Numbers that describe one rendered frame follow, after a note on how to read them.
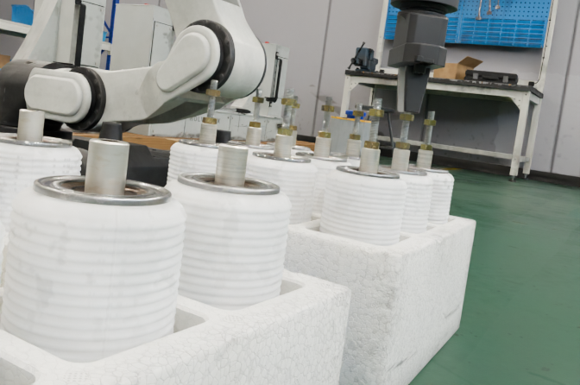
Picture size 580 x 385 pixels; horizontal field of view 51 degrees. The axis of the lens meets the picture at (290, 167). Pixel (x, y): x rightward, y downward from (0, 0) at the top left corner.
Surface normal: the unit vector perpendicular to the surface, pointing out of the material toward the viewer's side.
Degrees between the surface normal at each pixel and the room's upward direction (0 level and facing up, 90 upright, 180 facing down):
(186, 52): 90
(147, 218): 57
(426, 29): 90
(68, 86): 90
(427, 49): 90
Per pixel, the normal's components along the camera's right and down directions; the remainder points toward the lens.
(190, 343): 0.13, -0.99
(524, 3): -0.50, 0.01
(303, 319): 0.84, 0.16
